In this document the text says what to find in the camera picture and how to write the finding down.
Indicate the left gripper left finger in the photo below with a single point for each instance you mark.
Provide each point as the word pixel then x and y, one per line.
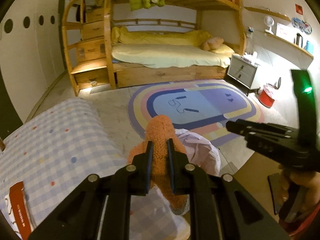
pixel 99 207

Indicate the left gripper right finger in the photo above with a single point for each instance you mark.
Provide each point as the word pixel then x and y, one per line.
pixel 220 208

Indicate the orange knitted glove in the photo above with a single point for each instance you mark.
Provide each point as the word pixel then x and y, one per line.
pixel 159 130

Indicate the person's right hand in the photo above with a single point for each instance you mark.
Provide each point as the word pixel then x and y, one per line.
pixel 310 180

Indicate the red bucket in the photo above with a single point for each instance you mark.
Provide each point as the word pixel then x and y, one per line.
pixel 266 96

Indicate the blue checkered tablecloth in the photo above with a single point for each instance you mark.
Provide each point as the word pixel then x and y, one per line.
pixel 53 153

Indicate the red and white paper bag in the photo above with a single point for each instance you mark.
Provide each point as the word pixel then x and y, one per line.
pixel 16 207

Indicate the white nightstand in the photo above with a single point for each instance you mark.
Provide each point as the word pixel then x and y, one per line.
pixel 244 72

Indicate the colourful oval rug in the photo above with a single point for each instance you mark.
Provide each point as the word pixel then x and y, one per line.
pixel 201 106

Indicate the dark thermos bottle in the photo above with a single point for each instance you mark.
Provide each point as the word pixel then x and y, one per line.
pixel 299 40

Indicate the small white fan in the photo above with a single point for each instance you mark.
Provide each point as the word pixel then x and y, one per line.
pixel 269 22

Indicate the plush toy on bed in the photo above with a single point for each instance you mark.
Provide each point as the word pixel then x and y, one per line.
pixel 212 43

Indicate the wooden bunk bed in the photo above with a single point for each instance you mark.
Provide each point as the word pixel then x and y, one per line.
pixel 132 74

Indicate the cream mattress sheet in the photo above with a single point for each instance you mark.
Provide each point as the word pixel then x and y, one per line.
pixel 165 56

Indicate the white wardrobe with holes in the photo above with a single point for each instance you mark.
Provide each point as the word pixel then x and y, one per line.
pixel 31 58

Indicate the yellow blanket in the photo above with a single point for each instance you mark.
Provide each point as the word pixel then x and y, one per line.
pixel 192 38

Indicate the wooden stair drawers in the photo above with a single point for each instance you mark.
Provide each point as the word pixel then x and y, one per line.
pixel 82 27

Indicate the wooden wall shelf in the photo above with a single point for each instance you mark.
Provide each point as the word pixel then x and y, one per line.
pixel 282 42

